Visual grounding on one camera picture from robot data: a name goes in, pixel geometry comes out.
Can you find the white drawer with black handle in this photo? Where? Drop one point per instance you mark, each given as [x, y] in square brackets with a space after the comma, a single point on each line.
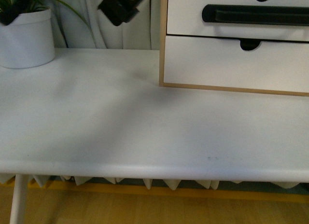
[283, 20]

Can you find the white wooden drawer cabinet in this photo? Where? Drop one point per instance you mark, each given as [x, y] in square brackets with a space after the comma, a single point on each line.
[246, 44]

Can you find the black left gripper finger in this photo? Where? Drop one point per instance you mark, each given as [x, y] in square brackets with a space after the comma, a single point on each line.
[11, 9]

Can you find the white curtain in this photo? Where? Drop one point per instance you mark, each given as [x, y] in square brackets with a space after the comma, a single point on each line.
[87, 27]

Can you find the white table leg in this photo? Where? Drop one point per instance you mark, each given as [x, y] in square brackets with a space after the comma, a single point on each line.
[19, 199]

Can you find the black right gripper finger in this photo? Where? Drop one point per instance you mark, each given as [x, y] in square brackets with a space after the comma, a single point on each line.
[120, 11]

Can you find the white bottom drawer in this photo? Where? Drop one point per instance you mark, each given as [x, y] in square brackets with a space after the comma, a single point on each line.
[221, 64]

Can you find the white plant pot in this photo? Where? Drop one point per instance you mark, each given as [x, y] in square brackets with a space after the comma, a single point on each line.
[28, 41]

